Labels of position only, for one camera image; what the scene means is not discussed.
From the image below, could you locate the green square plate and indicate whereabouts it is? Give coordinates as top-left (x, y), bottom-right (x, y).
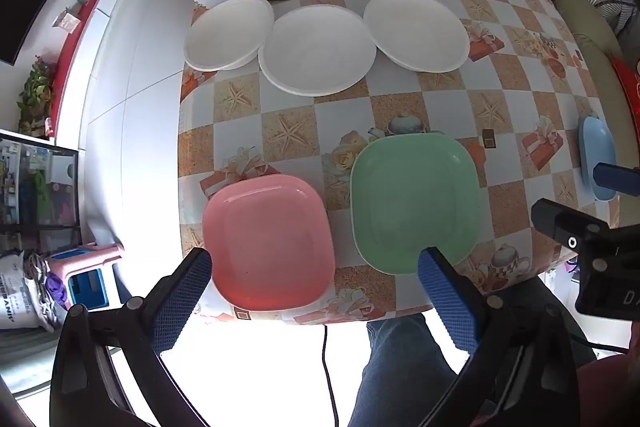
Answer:
top-left (349, 131), bottom-right (485, 276)

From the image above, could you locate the white printed sack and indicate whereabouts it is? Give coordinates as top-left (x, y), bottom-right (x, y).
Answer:
top-left (0, 249), bottom-right (57, 334)

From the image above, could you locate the green potted plant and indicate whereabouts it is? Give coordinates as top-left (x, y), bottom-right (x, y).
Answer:
top-left (17, 55), bottom-right (57, 138)

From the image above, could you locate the pink plastic stool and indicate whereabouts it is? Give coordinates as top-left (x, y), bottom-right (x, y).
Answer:
top-left (44, 242), bottom-right (125, 290)

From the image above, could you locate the beige sofa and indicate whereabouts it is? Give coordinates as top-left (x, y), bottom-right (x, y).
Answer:
top-left (551, 0), bottom-right (640, 230)

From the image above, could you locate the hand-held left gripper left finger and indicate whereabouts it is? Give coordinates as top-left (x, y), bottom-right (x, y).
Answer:
top-left (49, 248), bottom-right (213, 427)

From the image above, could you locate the red low cabinet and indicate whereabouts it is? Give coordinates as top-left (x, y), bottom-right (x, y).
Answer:
top-left (47, 0), bottom-right (153, 144)

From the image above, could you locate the purple bag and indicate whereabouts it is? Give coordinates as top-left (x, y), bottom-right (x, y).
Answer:
top-left (42, 271), bottom-right (69, 309)

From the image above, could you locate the round white plate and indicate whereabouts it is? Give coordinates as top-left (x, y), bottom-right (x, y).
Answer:
top-left (184, 0), bottom-right (275, 72)
top-left (363, 0), bottom-right (471, 74)
top-left (258, 5), bottom-right (377, 97)

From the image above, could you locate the glass cabinet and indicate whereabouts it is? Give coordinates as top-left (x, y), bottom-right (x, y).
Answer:
top-left (0, 129), bottom-right (82, 254)

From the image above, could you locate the pink square plate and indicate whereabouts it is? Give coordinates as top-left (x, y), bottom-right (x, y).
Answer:
top-left (202, 174), bottom-right (336, 312)

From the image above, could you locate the black cable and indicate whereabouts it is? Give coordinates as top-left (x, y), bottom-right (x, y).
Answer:
top-left (564, 329), bottom-right (633, 354)
top-left (321, 325), bottom-right (337, 427)

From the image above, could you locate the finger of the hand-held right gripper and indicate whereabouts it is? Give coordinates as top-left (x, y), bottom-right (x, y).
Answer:
top-left (531, 200), bottom-right (610, 254)
top-left (593, 162), bottom-right (640, 197)

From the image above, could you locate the person's right forearm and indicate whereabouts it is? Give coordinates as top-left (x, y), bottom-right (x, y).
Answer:
top-left (575, 321), bottom-right (640, 427)

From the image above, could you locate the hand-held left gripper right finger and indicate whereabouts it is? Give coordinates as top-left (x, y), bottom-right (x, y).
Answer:
top-left (417, 247), bottom-right (599, 427)

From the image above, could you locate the light blue plate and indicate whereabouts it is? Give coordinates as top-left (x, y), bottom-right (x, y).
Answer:
top-left (577, 115), bottom-right (617, 202)

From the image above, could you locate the red embroidered cushion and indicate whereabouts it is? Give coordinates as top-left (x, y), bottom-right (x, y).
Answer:
top-left (608, 53), bottom-right (640, 118)

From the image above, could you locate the checked printed tablecloth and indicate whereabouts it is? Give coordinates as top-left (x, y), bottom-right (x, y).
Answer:
top-left (177, 0), bottom-right (622, 327)

